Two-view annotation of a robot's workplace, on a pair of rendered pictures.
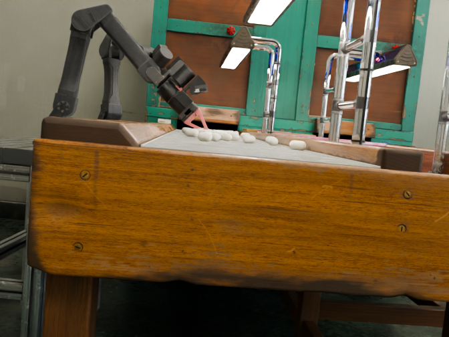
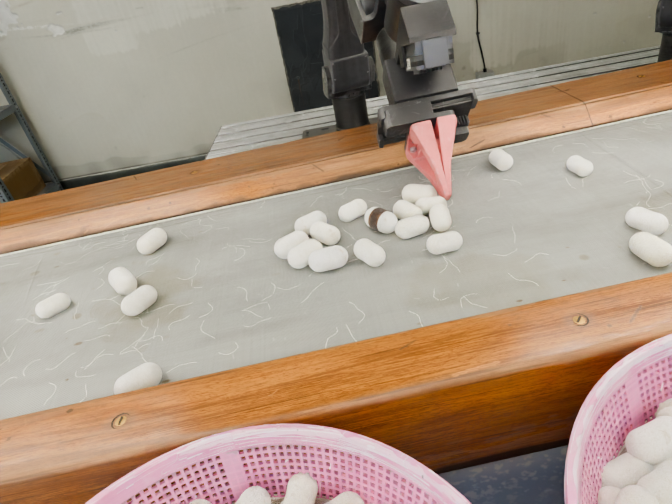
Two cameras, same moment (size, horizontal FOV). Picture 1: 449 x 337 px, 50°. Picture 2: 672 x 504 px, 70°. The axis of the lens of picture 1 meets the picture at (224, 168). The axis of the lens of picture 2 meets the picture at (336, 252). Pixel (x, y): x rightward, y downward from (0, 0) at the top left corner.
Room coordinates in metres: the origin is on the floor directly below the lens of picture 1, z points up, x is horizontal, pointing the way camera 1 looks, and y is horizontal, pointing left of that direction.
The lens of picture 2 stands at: (1.49, -0.37, 1.00)
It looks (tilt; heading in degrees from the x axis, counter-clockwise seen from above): 33 degrees down; 94
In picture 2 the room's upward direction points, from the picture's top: 12 degrees counter-clockwise
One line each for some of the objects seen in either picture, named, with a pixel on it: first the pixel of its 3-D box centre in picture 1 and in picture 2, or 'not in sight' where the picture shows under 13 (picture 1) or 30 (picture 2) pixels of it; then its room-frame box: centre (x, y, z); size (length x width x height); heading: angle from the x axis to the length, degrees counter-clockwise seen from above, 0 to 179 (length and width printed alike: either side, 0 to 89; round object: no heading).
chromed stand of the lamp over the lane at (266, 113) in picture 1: (250, 97); not in sight; (1.94, -0.08, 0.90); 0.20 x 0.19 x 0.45; 5
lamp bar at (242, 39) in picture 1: (234, 50); not in sight; (1.94, 0.00, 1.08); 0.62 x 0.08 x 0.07; 5
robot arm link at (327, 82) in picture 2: (61, 111); (348, 78); (1.52, 0.52, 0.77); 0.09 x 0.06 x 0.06; 11
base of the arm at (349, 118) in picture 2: not in sight; (350, 112); (1.51, 0.53, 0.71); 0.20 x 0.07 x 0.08; 179
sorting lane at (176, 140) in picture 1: (218, 140); (367, 252); (1.50, 0.03, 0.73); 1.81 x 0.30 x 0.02; 5
